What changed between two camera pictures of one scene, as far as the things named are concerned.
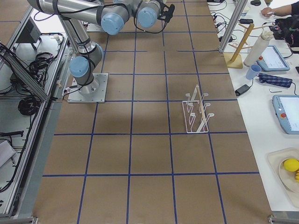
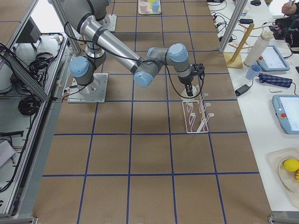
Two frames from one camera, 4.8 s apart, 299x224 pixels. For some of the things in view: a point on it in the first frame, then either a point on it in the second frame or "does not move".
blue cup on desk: (252, 71) does not move
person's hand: (267, 11) -> (288, 10)
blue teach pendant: (271, 59) does not move
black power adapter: (241, 90) does not move
